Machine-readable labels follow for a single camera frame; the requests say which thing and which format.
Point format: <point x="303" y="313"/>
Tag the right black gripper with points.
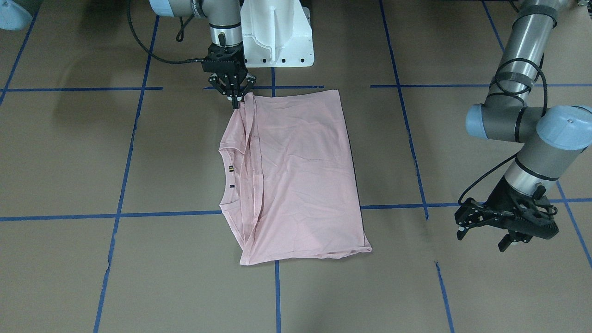
<point x="242" y="84"/>

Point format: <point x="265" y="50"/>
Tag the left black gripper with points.
<point x="501" y="196"/>

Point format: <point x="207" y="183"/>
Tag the pink Snoopy t-shirt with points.
<point x="290" y="186"/>

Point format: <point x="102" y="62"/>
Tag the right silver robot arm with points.
<point x="223" y="16"/>

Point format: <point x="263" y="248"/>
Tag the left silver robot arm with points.
<point x="516" y="110"/>

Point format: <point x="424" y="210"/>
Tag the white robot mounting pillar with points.
<point x="277" y="33"/>

